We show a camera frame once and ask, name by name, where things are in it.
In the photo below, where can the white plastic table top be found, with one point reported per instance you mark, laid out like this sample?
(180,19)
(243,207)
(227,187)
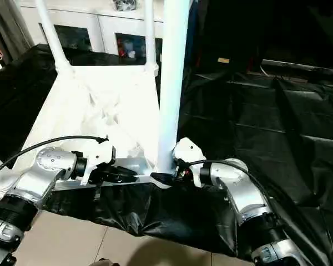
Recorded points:
(86,105)

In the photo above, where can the white plastic table leg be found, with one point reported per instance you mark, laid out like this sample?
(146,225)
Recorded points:
(150,36)
(170,83)
(52,36)
(0,188)

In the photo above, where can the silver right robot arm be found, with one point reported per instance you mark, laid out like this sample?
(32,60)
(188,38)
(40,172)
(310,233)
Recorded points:
(238,188)

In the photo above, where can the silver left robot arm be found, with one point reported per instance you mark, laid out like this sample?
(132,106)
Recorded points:
(44,163)

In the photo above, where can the black mat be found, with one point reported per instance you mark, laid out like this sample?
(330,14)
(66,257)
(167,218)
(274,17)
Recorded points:
(266,124)

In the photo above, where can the small tan label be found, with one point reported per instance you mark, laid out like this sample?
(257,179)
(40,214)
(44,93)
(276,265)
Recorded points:
(223,60)

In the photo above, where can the white jar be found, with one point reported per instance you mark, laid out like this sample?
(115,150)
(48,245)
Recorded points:
(132,54)

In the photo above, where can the red package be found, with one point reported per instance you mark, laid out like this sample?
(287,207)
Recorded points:
(122,49)

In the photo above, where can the white glass-door cabinet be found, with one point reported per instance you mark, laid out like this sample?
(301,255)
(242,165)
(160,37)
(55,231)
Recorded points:
(105,25)

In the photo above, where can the black flat monitor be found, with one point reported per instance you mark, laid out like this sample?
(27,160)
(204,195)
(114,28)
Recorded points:
(299,67)

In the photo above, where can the black object pile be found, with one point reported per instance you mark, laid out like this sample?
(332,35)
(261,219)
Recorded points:
(125,5)

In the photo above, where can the black backdrop cloth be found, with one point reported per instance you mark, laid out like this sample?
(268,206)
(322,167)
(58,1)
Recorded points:
(280,27)

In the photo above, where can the grey curtain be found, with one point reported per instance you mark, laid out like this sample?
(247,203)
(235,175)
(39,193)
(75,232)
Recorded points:
(5,27)

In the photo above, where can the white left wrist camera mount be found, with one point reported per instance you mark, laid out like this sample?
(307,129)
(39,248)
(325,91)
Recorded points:
(100,152)

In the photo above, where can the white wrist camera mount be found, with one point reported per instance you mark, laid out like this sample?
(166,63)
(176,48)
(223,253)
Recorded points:
(100,152)
(188,149)

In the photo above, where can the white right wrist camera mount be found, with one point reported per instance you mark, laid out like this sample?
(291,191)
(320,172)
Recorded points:
(188,149)

